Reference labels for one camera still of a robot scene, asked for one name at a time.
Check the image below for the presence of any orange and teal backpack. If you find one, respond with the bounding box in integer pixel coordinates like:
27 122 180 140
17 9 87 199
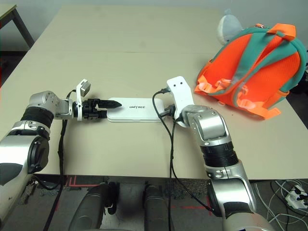
194 23 308 121

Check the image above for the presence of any white power strip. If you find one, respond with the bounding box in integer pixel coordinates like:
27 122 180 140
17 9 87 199
285 184 308 210

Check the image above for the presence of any white floor cable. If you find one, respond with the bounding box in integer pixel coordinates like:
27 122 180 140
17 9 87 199
267 209 308 224
254 179 292 212

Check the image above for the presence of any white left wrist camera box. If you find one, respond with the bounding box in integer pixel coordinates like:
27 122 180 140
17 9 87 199
72 78 92 121

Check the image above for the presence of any side table with black legs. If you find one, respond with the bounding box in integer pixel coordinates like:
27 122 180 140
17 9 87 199
0 4 35 49

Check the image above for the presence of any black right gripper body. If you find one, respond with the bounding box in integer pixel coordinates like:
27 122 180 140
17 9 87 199
161 104 177 118

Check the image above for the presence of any white pencil case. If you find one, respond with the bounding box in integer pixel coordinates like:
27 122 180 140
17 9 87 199
105 97 167 123

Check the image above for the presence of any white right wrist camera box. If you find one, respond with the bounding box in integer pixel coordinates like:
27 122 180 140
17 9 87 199
167 76 195 121

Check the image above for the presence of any dark grey robot leg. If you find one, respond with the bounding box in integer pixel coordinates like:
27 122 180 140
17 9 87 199
143 184 173 231
69 182 120 231

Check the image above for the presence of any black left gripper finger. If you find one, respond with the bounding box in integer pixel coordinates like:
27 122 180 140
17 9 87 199
97 99 122 109

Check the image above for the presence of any dark grey robot left leg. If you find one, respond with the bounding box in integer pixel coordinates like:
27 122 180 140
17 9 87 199
69 182 120 231

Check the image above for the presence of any grey white plush toy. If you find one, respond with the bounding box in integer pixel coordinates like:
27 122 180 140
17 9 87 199
217 9 244 45

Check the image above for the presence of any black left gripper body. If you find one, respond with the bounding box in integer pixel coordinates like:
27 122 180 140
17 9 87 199
81 97 108 122

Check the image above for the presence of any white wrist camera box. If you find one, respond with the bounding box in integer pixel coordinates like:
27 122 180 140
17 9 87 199
167 76 195 121
72 78 92 121

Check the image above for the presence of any dark grey robot right leg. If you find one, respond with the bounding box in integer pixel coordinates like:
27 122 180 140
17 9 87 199
143 184 173 231

